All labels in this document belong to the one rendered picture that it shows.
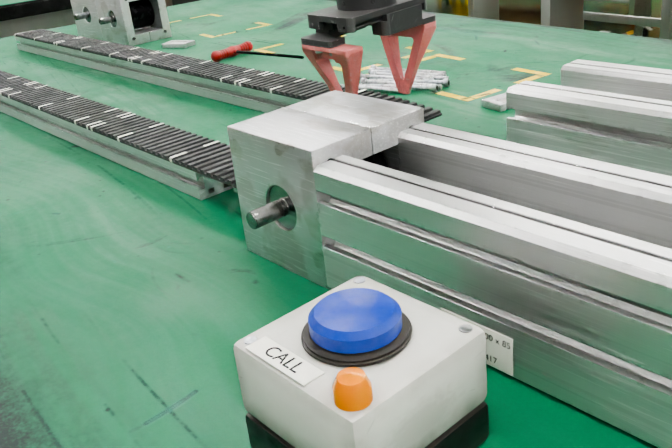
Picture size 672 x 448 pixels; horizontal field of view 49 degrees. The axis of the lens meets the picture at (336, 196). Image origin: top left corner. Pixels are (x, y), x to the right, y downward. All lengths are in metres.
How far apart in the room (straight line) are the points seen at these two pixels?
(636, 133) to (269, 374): 0.32
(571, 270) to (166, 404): 0.21
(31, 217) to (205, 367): 0.31
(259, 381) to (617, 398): 0.16
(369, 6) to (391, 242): 0.34
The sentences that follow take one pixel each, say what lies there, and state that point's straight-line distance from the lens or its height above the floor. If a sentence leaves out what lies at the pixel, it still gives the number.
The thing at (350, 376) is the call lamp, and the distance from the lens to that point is 0.28.
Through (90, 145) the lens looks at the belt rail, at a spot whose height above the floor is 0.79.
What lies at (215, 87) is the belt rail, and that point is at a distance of 0.96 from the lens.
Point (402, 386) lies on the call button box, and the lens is 0.30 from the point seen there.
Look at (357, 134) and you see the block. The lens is 0.46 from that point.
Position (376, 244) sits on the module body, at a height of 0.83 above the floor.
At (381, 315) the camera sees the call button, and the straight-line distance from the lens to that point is 0.31.
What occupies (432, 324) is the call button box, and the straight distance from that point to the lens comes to 0.33.
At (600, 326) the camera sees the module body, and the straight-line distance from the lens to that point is 0.35.
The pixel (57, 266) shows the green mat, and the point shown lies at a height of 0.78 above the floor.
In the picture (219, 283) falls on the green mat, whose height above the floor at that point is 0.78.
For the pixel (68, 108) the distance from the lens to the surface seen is 0.89.
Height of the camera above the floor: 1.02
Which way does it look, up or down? 23 degrees down
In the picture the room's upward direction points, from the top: 6 degrees counter-clockwise
